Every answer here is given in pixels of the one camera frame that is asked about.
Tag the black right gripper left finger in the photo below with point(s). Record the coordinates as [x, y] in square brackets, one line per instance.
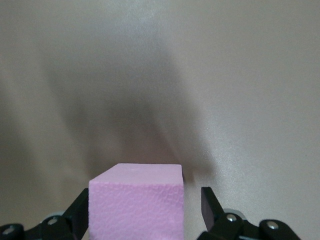
[75, 217]

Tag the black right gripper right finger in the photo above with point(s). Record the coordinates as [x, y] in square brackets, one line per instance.
[212, 212]

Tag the pink foam block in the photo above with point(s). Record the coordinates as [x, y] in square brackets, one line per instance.
[136, 202]

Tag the brown table cover sheet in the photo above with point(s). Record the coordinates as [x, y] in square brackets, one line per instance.
[250, 75]

